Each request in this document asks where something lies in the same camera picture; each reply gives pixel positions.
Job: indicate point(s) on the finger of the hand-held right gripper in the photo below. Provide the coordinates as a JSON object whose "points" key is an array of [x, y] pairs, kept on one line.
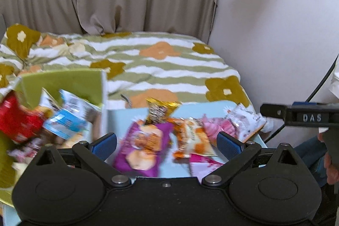
{"points": [[274, 110]]}

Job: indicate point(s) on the orange snack packet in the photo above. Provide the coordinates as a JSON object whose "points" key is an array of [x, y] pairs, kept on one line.
{"points": [[192, 136]]}

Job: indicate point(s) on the person's white shirt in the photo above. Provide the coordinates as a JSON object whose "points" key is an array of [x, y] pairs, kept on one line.
{"points": [[335, 87]]}

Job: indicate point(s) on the person's right hand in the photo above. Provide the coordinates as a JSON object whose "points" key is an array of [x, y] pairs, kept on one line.
{"points": [[332, 170]]}

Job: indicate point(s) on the crumpled white tissue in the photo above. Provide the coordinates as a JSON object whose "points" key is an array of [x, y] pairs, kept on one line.
{"points": [[268, 125]]}

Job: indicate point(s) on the pink striped snack packet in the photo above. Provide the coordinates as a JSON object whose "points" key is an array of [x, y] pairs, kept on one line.
{"points": [[219, 126]]}

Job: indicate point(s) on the white and blue snack packet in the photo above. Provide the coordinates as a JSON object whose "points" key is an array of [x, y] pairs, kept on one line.
{"points": [[71, 114]]}

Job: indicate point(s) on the white snack packet pink print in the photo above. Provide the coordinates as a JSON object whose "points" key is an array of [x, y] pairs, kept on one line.
{"points": [[245, 120]]}

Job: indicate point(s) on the person's leg in jeans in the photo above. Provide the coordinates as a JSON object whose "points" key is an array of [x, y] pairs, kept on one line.
{"points": [[309, 155]]}

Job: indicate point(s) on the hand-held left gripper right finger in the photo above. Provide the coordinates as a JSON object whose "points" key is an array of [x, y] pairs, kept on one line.
{"points": [[231, 146]]}

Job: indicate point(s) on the green cardboard box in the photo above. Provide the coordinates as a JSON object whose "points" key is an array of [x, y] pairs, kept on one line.
{"points": [[76, 83]]}

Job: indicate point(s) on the gold snack packet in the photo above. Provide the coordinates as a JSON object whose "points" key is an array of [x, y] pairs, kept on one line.
{"points": [[161, 109]]}

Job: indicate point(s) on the purple snack packet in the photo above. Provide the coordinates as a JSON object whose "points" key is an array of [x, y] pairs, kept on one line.
{"points": [[143, 146]]}

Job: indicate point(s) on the magenta snack packet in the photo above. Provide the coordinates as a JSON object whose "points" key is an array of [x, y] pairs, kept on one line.
{"points": [[204, 163]]}

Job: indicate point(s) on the floral striped blanket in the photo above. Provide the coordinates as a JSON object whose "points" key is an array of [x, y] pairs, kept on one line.
{"points": [[164, 67]]}

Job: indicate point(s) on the grey bed headboard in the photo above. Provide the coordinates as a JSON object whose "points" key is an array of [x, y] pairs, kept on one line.
{"points": [[2, 26]]}

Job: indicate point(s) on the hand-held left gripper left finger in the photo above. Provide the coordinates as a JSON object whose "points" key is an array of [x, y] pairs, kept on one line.
{"points": [[103, 144]]}

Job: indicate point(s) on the red snack packet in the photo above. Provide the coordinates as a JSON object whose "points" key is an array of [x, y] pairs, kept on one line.
{"points": [[18, 117]]}

